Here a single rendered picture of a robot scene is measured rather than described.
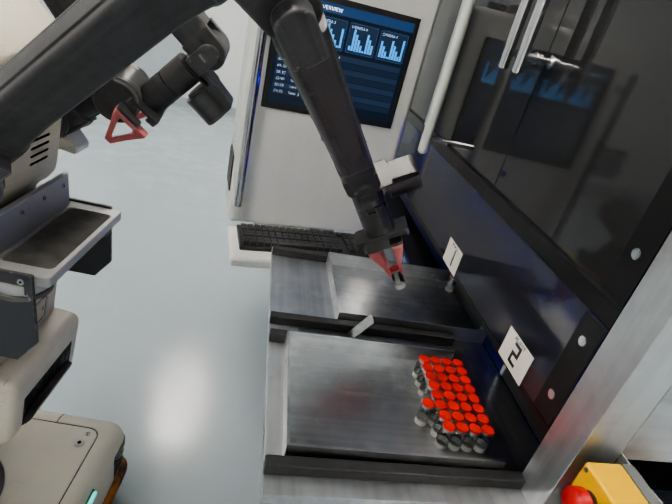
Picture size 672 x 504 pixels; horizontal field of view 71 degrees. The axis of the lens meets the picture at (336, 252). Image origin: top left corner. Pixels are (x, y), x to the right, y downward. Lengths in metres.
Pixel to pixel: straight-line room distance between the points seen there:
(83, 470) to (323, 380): 0.81
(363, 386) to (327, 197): 0.79
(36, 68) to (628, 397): 0.73
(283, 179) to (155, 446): 1.03
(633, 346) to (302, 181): 1.07
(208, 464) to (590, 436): 1.36
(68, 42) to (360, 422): 0.65
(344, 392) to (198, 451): 1.07
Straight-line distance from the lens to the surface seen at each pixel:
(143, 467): 1.83
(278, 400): 0.82
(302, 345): 0.93
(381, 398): 0.88
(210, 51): 0.90
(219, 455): 1.86
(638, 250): 0.69
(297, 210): 1.53
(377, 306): 1.11
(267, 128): 1.42
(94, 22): 0.48
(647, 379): 0.70
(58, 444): 1.56
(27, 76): 0.52
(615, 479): 0.74
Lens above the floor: 1.47
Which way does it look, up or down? 27 degrees down
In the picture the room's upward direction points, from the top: 14 degrees clockwise
